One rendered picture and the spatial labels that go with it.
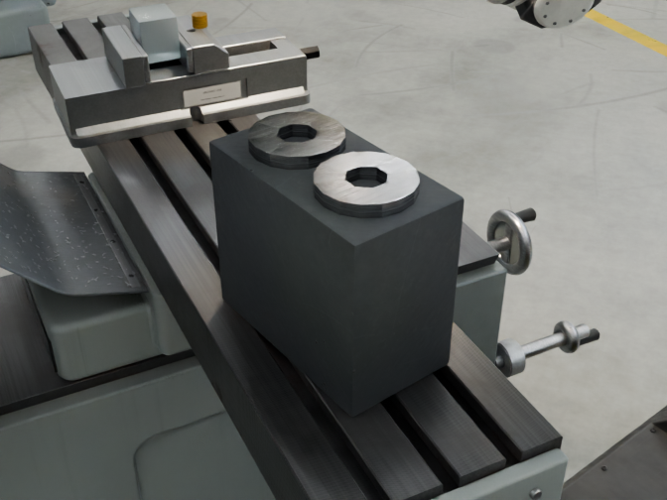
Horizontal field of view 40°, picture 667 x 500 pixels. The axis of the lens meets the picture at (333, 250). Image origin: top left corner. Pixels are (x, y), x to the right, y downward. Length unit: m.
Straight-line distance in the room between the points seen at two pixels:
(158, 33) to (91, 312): 0.39
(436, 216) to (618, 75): 3.20
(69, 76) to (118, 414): 0.46
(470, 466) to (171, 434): 0.60
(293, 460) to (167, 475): 0.57
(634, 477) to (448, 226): 0.62
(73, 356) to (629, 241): 2.00
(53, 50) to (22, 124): 1.96
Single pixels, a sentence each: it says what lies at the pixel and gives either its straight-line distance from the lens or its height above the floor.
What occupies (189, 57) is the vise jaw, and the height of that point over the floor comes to 1.03.
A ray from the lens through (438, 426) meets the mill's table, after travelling 0.83.
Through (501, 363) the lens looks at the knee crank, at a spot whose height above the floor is 0.52.
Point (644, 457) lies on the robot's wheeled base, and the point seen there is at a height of 0.59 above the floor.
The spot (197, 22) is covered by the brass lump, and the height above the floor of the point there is 1.06.
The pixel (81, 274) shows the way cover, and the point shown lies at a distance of 1.13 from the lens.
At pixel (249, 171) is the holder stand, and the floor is 1.12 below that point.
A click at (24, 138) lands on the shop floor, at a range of 3.46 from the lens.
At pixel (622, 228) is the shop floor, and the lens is 2.91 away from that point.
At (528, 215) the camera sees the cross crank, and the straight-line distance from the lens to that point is 1.59.
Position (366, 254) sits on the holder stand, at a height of 1.11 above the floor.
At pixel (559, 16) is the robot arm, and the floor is 1.11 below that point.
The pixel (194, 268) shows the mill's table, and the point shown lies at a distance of 1.02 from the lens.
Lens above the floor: 1.52
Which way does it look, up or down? 35 degrees down
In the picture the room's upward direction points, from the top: straight up
